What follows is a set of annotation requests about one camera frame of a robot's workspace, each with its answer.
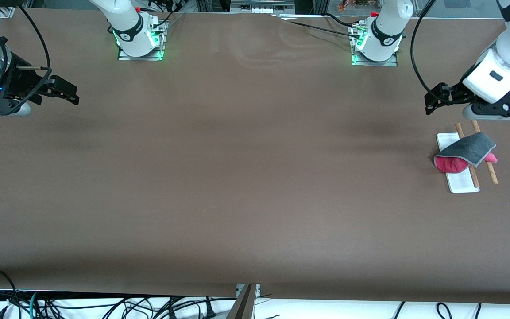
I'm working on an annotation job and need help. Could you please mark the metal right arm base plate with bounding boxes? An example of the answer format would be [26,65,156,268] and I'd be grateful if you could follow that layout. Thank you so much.
[118,20,166,61]

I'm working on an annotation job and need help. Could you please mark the grey metal box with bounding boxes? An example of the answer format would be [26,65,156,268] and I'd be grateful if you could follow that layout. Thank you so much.
[230,0,296,14]

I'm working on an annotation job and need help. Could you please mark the grey and pink towel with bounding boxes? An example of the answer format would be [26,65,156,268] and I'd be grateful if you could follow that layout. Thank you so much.
[433,132,498,174]

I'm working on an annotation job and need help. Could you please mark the colourful packaged items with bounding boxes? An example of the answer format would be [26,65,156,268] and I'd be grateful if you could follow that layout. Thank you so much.
[337,0,380,12]

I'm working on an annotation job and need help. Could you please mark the black cable with plug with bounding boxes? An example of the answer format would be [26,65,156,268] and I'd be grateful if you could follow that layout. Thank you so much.
[202,296,217,319]

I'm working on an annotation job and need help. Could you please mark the white flat strip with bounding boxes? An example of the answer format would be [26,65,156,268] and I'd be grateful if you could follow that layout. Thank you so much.
[279,14,327,21]

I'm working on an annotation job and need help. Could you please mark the white rack base plate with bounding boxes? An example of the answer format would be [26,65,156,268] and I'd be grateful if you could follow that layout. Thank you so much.
[436,132,480,194]

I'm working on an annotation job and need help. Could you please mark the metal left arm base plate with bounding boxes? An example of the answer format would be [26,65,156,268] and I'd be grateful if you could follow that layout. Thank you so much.
[351,24,398,67]

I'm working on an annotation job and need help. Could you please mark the black cable across table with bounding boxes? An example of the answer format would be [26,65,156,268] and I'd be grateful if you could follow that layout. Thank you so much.
[273,12,363,40]

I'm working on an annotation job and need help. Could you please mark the wooden rack rod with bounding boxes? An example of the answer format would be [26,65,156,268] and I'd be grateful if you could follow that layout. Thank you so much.
[455,123,480,188]
[472,120,499,185]

